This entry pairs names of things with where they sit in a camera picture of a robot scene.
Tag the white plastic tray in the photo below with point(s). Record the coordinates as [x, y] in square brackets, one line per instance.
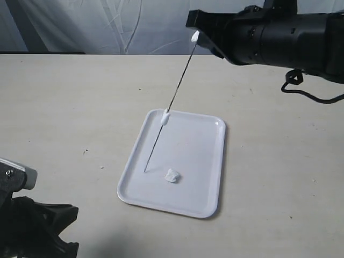
[193, 145]

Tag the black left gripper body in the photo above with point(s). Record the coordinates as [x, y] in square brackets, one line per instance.
[23, 227]

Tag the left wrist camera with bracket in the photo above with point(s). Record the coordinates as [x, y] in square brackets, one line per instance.
[15, 177]

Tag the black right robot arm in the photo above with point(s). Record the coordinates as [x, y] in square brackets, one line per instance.
[333, 68]

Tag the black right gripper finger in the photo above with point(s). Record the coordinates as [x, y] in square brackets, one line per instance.
[201, 20]
[218, 42]

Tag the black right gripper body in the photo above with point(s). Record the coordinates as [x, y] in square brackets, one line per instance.
[276, 35]

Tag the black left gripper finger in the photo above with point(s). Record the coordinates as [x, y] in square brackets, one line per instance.
[58, 248]
[52, 219]

